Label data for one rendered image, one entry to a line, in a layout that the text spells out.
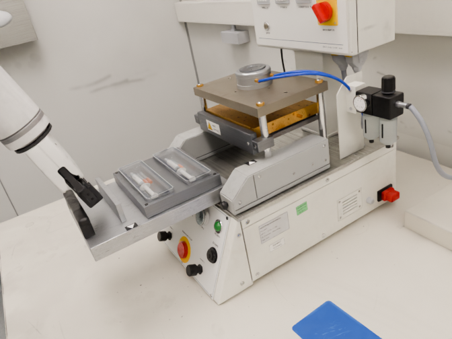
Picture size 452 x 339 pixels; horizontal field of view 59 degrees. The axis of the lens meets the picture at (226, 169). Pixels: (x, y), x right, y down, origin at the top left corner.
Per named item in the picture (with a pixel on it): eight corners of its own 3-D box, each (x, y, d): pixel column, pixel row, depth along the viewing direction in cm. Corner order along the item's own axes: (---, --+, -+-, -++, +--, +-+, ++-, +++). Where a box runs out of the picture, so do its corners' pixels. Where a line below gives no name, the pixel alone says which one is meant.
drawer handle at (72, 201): (78, 203, 85) (71, 187, 84) (95, 235, 73) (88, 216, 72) (68, 207, 85) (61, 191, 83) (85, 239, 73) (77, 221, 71)
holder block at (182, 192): (180, 156, 97) (177, 146, 96) (222, 183, 81) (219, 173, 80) (116, 182, 91) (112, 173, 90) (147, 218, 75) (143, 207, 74)
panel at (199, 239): (158, 235, 107) (169, 169, 103) (213, 300, 83) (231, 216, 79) (151, 236, 106) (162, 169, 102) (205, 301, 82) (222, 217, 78)
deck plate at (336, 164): (301, 110, 123) (300, 107, 122) (399, 138, 95) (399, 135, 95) (166, 167, 105) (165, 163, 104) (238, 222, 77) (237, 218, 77)
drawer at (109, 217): (188, 165, 101) (181, 137, 97) (235, 198, 83) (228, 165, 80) (71, 215, 89) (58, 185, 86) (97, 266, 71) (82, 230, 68)
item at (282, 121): (264, 103, 106) (258, 66, 101) (323, 120, 88) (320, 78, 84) (208, 124, 99) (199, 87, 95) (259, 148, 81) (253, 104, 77)
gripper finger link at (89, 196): (66, 184, 75) (89, 207, 79) (70, 190, 73) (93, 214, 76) (80, 173, 76) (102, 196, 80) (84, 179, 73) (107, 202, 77)
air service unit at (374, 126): (357, 132, 90) (355, 67, 84) (415, 150, 79) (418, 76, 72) (340, 140, 88) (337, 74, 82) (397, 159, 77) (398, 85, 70)
